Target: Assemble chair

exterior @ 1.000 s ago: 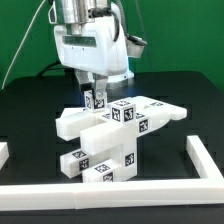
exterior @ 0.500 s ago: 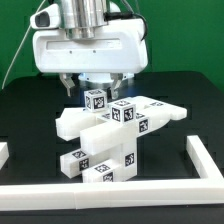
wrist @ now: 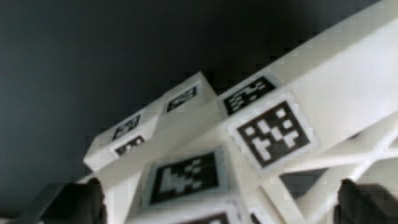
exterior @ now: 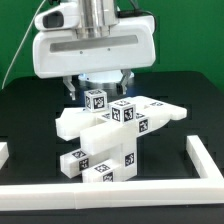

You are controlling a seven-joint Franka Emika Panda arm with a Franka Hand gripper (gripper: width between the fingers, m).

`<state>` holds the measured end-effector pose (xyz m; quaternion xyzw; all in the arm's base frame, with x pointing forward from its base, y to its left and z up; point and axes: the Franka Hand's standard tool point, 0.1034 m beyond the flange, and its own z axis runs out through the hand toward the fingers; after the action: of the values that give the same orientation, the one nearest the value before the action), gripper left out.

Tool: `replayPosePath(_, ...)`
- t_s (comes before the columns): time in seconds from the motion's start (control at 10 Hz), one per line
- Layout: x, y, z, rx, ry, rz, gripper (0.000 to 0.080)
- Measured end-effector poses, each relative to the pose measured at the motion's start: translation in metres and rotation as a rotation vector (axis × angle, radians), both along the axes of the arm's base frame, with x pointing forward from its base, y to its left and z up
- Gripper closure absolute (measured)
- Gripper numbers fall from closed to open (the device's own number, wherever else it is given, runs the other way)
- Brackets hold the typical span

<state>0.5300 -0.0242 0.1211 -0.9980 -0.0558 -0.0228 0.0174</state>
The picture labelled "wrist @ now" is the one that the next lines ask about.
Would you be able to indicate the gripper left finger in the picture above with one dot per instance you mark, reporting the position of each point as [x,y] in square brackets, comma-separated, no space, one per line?
[68,204]

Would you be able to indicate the white chair leg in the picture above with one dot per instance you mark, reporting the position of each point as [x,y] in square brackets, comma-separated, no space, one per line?
[157,116]

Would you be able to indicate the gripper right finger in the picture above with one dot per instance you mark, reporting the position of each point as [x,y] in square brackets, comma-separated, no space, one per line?
[366,204]

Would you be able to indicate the white tagged cube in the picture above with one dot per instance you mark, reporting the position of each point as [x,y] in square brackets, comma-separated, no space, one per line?
[190,193]

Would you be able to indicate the white chair back frame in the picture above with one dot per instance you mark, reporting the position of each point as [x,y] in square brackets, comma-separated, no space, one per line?
[304,121]

